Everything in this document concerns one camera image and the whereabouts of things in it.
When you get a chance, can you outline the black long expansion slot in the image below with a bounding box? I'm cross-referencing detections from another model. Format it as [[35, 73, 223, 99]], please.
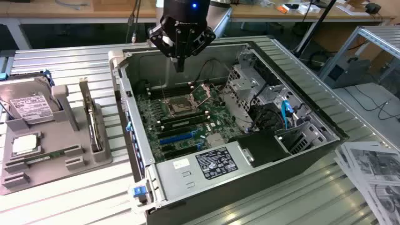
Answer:
[[156, 126, 191, 139], [162, 142, 200, 154], [166, 149, 203, 162]]

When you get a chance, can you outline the silver cpu socket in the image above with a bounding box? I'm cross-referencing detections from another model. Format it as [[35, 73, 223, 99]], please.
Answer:
[[166, 95, 203, 117]]

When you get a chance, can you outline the blue case latch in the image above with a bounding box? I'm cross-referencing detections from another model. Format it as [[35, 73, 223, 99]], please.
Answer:
[[130, 186, 148, 199]]

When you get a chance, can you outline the silver chipset heatsink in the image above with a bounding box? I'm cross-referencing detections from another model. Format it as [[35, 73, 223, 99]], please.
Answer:
[[204, 135, 228, 147]]

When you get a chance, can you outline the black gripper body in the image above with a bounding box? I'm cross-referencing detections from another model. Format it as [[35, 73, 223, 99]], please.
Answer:
[[160, 0, 211, 43]]

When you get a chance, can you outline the black plastic fan shroud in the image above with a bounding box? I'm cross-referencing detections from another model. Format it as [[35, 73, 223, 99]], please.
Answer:
[[236, 130, 294, 168]]

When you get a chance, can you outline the black ram slot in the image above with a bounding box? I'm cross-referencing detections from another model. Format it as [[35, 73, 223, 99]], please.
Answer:
[[159, 112, 208, 122], [146, 82, 191, 91], [147, 84, 191, 94], [159, 114, 210, 124], [148, 87, 192, 96], [150, 89, 192, 98], [160, 116, 210, 126]]

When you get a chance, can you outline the white black device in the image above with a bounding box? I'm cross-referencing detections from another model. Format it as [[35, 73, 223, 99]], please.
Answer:
[[283, 2, 322, 15]]

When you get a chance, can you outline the metal socket cover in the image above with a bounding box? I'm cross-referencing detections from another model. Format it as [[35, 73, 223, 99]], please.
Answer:
[[190, 83, 214, 110]]

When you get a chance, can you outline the green motherboard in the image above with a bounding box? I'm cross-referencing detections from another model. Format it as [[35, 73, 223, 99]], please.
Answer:
[[134, 83, 251, 165]]

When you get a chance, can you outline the black tripod pole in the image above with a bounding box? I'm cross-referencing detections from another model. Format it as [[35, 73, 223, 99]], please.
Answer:
[[295, 0, 339, 54]]

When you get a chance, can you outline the silver cpu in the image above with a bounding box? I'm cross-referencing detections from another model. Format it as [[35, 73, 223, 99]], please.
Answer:
[[11, 135, 43, 157]]

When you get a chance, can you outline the silver power supply unit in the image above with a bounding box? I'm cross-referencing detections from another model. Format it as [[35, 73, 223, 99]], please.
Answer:
[[152, 140, 256, 202]]

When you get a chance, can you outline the black wire bundle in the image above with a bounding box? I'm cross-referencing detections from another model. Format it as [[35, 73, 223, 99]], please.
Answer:
[[248, 104, 284, 132]]

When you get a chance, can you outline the grey coiled cable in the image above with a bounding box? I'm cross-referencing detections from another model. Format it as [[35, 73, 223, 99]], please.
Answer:
[[55, 0, 91, 10]]

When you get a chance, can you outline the green ram stick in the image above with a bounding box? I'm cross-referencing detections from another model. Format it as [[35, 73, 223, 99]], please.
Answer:
[[11, 150, 68, 165]]

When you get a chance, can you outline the blue expansion slot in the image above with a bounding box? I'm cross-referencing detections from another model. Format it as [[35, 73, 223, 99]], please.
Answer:
[[159, 133, 194, 145]]

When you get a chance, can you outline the black wire loop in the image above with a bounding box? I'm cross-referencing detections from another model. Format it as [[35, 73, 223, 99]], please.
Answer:
[[196, 58, 234, 91]]

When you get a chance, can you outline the silver hard disk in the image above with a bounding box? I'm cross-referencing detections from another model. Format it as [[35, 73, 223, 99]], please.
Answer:
[[0, 69, 62, 125]]

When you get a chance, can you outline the aluminium profile frame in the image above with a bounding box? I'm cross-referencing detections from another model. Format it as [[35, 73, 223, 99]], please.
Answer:
[[319, 25, 400, 90]]

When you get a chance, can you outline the silver perforated disk bay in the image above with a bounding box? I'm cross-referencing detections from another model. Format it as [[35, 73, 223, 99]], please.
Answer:
[[224, 63, 284, 125]]

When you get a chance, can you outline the black power adapter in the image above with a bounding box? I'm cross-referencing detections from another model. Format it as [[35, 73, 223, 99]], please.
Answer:
[[364, 2, 382, 14]]

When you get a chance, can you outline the stack of printed papers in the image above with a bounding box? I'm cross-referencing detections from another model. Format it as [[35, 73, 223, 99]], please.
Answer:
[[334, 140, 400, 225]]

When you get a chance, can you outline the wooden desk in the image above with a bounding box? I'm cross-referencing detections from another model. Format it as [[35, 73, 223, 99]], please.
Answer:
[[0, 0, 163, 50], [230, 0, 398, 27]]

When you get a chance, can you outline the blue sata wire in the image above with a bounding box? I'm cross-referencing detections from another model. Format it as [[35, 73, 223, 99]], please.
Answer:
[[280, 100, 295, 131]]

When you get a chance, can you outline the thin metal locking lever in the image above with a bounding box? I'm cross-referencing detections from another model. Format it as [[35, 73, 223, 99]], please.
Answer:
[[160, 79, 168, 105]]

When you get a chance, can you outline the dark grey equipment box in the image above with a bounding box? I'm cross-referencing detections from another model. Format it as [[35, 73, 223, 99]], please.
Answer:
[[324, 56, 374, 89]]

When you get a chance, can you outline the green nvidia graphics card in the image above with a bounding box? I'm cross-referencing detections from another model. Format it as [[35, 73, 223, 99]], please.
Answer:
[[79, 76, 104, 153]]

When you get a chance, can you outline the black open pc case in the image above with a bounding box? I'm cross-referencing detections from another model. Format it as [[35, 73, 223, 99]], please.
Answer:
[[108, 40, 351, 225]]

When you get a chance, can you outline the silver vented disk bay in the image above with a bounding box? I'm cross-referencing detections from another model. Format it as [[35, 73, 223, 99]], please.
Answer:
[[274, 120, 334, 157]]

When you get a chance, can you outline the grey parts rack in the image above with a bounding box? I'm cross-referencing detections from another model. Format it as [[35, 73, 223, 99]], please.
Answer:
[[0, 84, 114, 195]]

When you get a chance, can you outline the hanging black cable with plug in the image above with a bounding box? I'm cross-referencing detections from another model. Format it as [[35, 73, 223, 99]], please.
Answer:
[[127, 0, 142, 45]]

